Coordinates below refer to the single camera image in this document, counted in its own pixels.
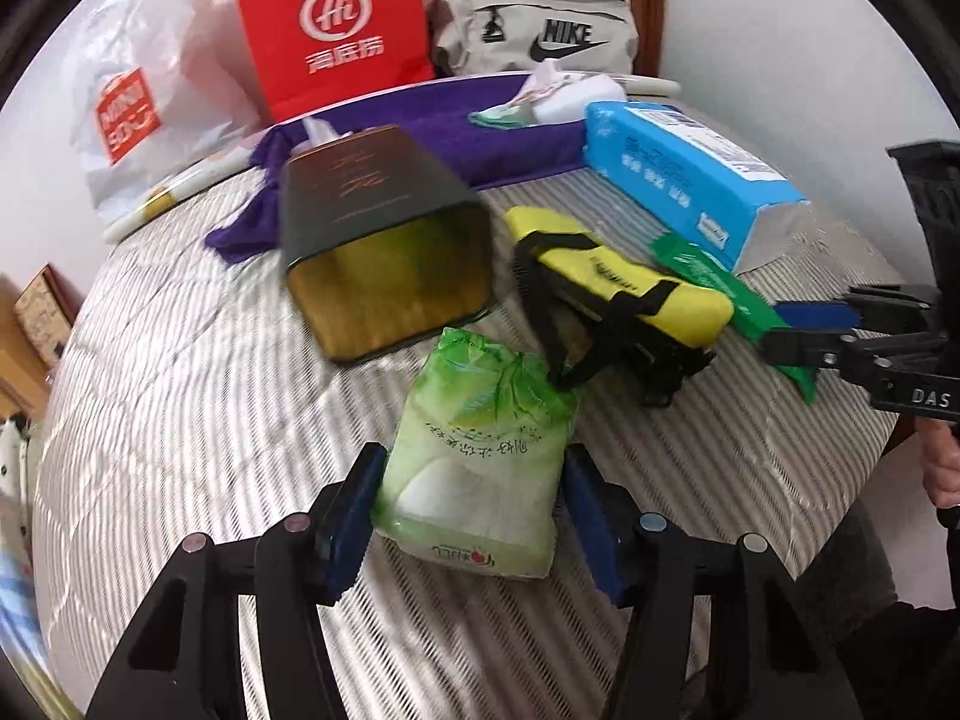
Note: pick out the yellow Adidas pouch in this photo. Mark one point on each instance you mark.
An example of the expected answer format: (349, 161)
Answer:
(591, 308)

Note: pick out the white Miniso plastic bag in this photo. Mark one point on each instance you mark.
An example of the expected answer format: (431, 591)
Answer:
(148, 97)

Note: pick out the green tissue pack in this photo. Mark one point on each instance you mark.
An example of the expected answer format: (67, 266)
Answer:
(472, 477)

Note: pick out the person right hand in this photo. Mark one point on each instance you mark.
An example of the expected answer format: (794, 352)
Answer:
(940, 460)

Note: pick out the beige Nike bag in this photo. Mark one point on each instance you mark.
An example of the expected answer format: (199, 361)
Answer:
(472, 37)

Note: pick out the green wet wipe packet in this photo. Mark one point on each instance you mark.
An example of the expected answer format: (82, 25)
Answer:
(753, 317)

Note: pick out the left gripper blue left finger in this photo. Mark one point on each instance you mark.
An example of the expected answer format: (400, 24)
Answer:
(342, 514)

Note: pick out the brown decorated box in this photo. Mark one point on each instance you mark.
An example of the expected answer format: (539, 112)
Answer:
(47, 315)

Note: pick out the white plush toy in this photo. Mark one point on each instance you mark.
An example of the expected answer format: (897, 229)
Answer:
(22, 450)

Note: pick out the white sponge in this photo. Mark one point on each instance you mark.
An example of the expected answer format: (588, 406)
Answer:
(551, 96)

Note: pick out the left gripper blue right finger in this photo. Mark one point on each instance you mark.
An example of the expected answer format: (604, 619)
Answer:
(604, 517)

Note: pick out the red Haidilao paper bag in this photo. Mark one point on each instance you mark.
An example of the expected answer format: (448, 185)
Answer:
(312, 53)

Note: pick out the dark tin box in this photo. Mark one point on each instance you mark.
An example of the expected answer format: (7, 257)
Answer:
(382, 244)

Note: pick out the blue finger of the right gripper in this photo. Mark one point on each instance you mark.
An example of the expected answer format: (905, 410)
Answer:
(829, 316)
(814, 348)

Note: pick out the purple towel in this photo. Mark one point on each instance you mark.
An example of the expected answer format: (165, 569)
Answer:
(436, 114)

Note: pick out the brown wooden door frame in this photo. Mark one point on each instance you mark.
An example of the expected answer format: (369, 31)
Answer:
(646, 7)

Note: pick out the blue tissue pack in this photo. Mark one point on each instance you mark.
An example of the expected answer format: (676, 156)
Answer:
(714, 193)

